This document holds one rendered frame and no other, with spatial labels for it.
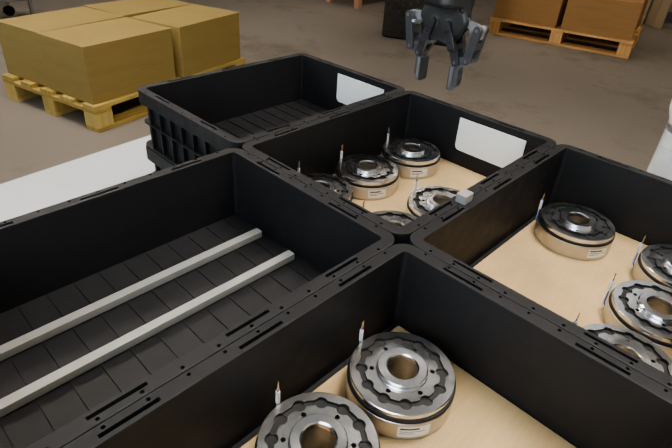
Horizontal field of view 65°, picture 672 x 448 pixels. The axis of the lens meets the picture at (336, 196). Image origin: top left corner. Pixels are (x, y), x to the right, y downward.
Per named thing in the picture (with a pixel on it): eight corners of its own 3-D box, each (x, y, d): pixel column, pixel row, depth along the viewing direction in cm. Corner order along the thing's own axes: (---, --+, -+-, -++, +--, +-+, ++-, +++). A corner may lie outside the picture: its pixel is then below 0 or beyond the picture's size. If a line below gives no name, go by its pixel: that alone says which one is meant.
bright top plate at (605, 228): (553, 198, 82) (554, 195, 81) (622, 223, 76) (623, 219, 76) (529, 224, 75) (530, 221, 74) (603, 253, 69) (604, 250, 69)
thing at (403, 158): (406, 135, 99) (406, 132, 99) (450, 154, 93) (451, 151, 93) (371, 150, 93) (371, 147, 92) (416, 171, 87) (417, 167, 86)
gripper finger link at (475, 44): (475, 25, 75) (457, 60, 79) (484, 31, 74) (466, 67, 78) (484, 22, 76) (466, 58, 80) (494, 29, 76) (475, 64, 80)
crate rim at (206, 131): (302, 62, 118) (302, 52, 117) (407, 100, 101) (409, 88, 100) (135, 100, 93) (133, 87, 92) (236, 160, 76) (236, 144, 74)
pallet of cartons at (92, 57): (84, 138, 284) (66, 51, 260) (-3, 92, 332) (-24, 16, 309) (258, 82, 378) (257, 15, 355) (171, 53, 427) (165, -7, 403)
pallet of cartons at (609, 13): (478, 31, 562) (488, -19, 537) (515, 18, 634) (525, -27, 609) (624, 61, 487) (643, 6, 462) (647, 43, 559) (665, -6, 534)
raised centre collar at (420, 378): (399, 343, 53) (399, 338, 53) (438, 372, 50) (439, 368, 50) (365, 368, 50) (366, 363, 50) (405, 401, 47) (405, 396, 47)
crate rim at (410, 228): (407, 101, 101) (409, 88, 100) (556, 155, 83) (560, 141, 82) (237, 160, 76) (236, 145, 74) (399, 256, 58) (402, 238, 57)
